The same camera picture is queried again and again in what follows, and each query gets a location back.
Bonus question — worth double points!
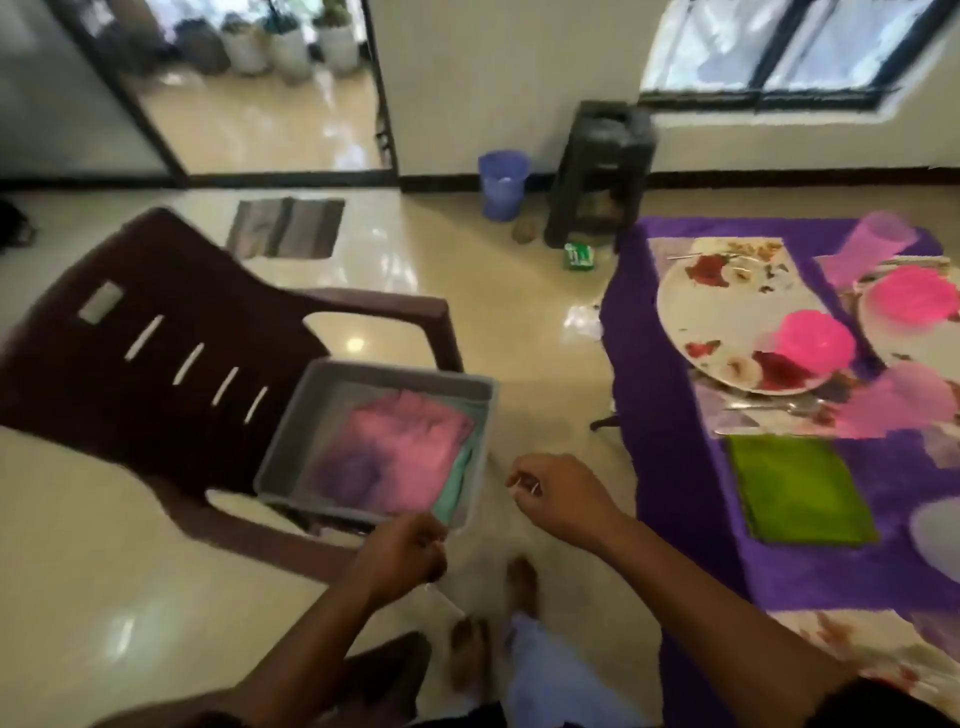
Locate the person's right hand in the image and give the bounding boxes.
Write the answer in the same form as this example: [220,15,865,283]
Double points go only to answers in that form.
[506,453,624,553]

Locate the person's left hand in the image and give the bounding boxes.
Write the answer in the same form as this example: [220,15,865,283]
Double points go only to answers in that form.
[352,513,451,609]

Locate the teal zigzag edged cloth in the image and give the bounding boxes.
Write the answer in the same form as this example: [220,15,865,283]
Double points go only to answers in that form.
[431,397,485,526]

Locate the pink zigzag edged cloth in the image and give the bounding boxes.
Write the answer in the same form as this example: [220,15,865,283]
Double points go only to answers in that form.
[311,389,478,519]

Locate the floral print placemat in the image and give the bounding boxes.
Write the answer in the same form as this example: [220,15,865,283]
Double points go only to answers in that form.
[648,236,849,440]
[813,253,960,391]
[772,608,960,706]

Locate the white camlin card package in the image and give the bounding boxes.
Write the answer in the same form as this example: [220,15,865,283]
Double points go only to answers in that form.
[562,303,605,343]

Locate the steel spoon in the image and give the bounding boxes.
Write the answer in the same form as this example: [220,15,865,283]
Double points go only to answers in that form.
[723,397,823,418]

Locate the green ribbed mat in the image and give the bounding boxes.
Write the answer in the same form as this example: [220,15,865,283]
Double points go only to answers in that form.
[725,434,880,547]

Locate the white rose print plate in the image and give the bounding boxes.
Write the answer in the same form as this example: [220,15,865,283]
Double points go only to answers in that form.
[857,281,960,369]
[656,238,856,397]

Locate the light pink plastic cup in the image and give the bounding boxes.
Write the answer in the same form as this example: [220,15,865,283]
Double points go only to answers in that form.
[836,363,958,440]

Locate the person's right forearm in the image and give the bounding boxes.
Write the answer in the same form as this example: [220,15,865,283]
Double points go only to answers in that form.
[592,517,856,728]

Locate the person's right foot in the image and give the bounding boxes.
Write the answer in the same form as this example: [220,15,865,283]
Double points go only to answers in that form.
[506,556,541,620]

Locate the person's foot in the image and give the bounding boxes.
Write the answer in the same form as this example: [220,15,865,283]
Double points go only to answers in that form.
[506,556,541,620]
[449,618,493,691]

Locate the person's left foot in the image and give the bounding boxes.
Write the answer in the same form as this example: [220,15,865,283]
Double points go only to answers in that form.
[449,618,493,691]

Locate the person's light blue trousers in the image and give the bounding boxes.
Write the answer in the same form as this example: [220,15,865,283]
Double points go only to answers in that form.
[502,611,646,728]

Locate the person's black shirt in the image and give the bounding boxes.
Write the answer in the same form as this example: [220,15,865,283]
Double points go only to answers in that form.
[412,678,960,728]

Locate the purple tablecloth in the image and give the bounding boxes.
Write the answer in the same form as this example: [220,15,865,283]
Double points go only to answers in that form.
[590,217,960,728]

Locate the brown plastic armchair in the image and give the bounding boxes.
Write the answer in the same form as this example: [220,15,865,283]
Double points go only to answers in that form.
[89,629,433,728]
[0,207,466,583]

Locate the grey plastic tub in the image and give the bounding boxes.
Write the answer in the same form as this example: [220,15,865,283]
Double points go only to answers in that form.
[253,358,500,534]

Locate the blue plastic bucket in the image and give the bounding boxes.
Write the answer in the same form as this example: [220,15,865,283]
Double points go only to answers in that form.
[477,149,532,223]

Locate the grey striped doormat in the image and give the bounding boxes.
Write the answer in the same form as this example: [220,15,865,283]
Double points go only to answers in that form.
[226,197,346,262]

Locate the black plastic stool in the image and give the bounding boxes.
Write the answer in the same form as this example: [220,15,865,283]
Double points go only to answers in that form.
[543,101,658,249]

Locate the green plant in white pot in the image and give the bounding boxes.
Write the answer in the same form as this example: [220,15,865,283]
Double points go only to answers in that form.
[908,498,960,586]

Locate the black barred window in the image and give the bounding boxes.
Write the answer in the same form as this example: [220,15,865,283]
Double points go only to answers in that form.
[638,0,960,114]

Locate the black framed glass door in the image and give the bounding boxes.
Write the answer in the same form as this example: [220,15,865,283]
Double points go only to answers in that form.
[44,0,399,189]

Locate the white outdoor plant pot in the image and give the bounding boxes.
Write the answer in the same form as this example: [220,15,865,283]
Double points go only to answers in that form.
[314,11,361,76]
[221,18,269,76]
[266,18,313,84]

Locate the black backpack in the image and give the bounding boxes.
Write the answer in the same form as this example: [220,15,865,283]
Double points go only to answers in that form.
[0,198,35,253]

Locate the dark grey outdoor plant pot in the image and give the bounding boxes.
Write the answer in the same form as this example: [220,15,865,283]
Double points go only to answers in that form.
[176,18,230,76]

